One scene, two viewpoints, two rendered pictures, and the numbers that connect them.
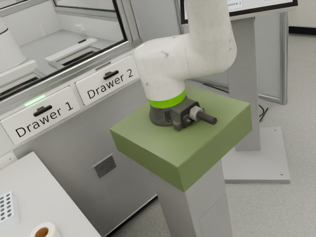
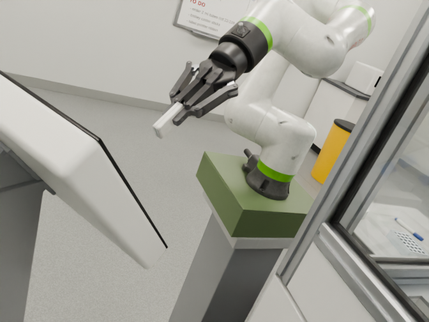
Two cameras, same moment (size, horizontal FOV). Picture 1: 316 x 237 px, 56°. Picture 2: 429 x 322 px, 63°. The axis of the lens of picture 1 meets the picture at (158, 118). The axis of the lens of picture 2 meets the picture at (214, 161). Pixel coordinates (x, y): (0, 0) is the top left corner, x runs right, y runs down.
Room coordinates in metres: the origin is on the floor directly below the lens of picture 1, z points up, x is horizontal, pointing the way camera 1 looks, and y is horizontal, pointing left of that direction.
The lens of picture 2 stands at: (1.88, -0.18, 1.34)
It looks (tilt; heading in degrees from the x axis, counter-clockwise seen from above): 24 degrees down; 183
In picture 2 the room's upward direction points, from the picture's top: 21 degrees clockwise
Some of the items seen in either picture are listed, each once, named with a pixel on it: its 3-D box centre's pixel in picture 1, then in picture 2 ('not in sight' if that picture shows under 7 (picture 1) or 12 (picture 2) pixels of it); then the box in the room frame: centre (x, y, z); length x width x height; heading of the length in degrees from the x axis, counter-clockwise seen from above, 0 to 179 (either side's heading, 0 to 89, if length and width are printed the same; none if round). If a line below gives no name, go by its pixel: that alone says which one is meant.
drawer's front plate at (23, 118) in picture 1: (43, 114); not in sight; (1.06, 0.43, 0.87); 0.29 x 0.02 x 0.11; 121
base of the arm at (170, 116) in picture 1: (180, 110); (263, 170); (0.79, -0.08, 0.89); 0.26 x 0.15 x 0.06; 30
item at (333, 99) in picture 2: not in sight; (357, 114); (-3.02, 1.14, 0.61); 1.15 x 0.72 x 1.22; 124
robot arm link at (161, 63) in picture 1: (164, 70); (283, 144); (0.83, -0.06, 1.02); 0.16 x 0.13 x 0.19; 76
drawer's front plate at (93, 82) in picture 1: (108, 79); not in sight; (1.22, 0.16, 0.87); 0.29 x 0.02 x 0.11; 121
